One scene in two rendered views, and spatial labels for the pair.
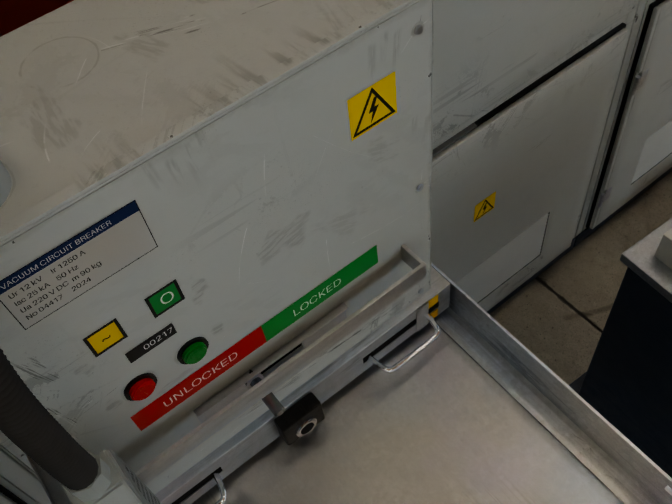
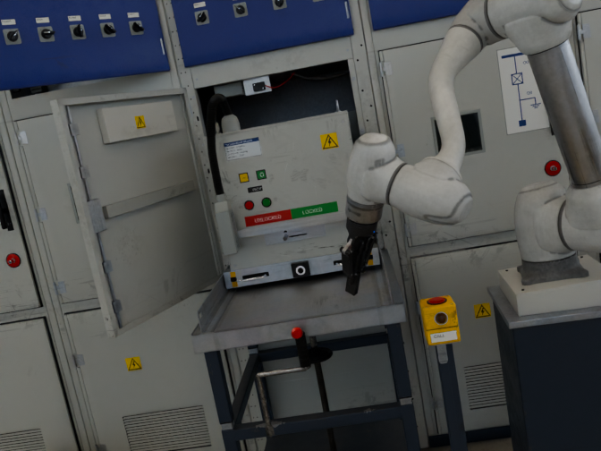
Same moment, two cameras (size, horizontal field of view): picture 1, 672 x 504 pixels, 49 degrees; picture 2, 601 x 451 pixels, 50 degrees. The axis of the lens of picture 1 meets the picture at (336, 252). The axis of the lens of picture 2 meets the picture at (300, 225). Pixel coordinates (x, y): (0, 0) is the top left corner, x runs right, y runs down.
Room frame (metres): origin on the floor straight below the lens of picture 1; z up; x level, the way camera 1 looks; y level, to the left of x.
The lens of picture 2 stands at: (-1.33, -1.18, 1.42)
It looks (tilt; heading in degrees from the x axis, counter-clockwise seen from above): 10 degrees down; 36
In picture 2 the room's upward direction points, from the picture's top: 11 degrees counter-clockwise
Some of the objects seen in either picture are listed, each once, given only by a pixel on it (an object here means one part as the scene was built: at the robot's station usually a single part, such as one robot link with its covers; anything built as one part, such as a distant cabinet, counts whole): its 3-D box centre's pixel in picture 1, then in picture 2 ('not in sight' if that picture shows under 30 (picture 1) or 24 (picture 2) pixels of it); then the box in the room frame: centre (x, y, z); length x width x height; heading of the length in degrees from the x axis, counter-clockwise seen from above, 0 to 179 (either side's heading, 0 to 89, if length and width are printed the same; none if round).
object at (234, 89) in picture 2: not in sight; (299, 167); (0.99, 0.43, 1.18); 0.78 x 0.69 x 0.79; 30
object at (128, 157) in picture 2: not in sight; (148, 201); (0.18, 0.51, 1.21); 0.63 x 0.07 x 0.74; 6
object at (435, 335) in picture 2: not in sight; (439, 319); (0.09, -0.54, 0.85); 0.08 x 0.08 x 0.10; 30
